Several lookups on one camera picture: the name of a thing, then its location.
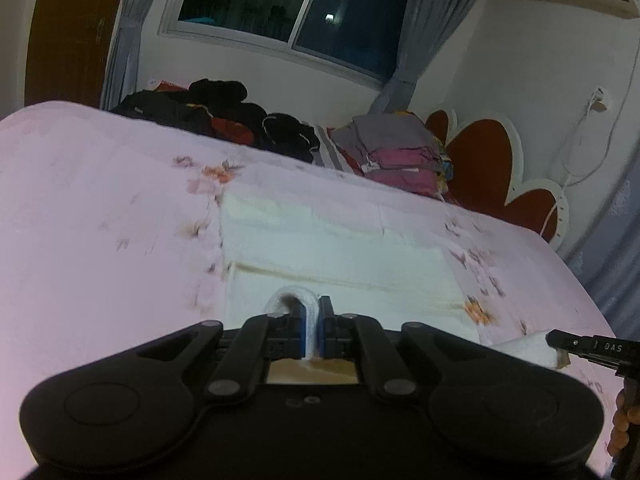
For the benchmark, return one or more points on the red and white headboard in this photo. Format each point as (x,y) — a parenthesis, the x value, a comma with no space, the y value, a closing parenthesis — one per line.
(485,160)

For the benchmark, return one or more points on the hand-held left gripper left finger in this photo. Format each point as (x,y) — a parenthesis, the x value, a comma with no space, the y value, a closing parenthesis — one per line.
(298,332)

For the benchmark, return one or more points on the white towel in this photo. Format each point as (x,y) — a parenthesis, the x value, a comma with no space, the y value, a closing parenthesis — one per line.
(340,260)

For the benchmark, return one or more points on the brown wooden door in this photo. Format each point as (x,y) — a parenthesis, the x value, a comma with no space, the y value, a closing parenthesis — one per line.
(70,35)

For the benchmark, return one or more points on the pile of folded clothes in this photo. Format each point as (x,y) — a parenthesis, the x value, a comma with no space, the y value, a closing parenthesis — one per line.
(395,150)

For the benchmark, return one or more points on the bluish patterned cloth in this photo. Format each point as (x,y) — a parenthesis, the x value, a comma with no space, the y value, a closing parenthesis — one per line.
(615,260)

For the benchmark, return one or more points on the pile of dark clothes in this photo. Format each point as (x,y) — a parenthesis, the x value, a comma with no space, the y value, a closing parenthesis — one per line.
(215,110)

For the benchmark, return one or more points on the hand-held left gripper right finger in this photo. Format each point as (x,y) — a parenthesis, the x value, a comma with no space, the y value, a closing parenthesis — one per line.
(326,332)

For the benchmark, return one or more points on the person's right hand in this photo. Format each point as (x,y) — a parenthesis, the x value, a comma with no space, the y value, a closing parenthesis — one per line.
(620,425)

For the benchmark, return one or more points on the sliding glass window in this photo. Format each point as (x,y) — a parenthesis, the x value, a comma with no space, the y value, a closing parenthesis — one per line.
(280,5)

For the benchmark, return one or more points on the bed with pink floral sheet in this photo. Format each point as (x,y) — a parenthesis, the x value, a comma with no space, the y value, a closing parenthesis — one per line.
(100,210)

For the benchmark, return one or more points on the grey curtain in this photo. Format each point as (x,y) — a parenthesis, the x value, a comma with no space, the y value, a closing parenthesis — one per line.
(125,35)
(430,25)

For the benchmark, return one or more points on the striped cloth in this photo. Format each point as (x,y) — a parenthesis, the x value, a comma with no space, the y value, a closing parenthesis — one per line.
(332,152)

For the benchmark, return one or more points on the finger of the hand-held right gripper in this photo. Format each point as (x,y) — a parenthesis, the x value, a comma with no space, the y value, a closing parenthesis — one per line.
(570,342)

